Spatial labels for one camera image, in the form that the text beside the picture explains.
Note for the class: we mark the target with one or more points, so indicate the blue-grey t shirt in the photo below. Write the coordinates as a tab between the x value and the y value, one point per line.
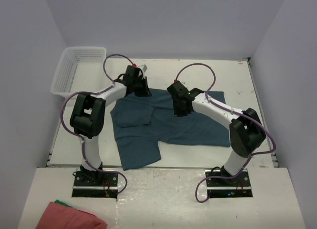
140	123

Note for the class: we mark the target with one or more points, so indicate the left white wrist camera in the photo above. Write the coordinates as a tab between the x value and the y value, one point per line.
143	68

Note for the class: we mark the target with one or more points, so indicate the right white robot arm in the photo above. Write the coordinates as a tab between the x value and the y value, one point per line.
246	132

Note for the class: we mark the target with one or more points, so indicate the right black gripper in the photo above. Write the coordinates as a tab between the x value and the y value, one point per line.
181	110

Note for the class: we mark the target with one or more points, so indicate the white plastic basket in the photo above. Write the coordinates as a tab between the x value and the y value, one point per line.
79	69

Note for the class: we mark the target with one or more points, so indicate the folded green t shirt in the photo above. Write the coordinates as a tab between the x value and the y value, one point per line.
62	203

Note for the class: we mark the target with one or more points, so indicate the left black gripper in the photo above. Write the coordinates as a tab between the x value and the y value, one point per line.
143	91

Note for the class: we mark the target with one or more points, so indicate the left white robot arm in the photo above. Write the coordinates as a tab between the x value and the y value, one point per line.
87	118

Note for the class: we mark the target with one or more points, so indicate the folded pink t shirt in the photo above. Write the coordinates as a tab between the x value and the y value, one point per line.
58	216

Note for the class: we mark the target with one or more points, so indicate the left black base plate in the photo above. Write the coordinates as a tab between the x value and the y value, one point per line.
95	184

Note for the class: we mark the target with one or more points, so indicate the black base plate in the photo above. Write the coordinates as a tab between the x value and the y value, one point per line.
240	187
95	184

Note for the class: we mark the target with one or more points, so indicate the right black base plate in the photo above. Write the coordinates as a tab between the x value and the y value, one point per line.
240	187

